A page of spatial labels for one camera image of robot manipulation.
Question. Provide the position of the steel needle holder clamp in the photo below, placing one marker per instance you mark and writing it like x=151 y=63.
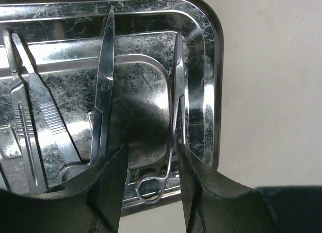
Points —
x=178 y=123

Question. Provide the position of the steel instrument tray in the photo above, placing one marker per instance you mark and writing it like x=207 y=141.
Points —
x=64 y=38

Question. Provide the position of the steel forceps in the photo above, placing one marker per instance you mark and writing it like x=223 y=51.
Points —
x=24 y=120

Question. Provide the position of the steel scalpel handle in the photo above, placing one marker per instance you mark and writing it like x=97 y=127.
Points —
x=47 y=106

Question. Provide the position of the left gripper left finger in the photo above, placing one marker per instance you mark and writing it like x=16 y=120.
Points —
x=89 y=202

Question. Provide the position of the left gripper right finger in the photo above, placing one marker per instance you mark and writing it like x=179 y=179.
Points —
x=213 y=202

